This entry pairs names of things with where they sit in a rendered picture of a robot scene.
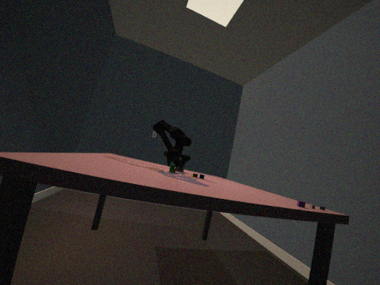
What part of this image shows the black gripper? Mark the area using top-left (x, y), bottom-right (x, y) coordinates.
top-left (164, 145), bottom-right (191, 169)

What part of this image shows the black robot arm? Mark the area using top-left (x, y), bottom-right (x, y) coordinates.
top-left (153, 120), bottom-right (191, 167)

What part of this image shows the purple block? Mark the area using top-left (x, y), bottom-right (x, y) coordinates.
top-left (297, 200), bottom-right (306, 208)

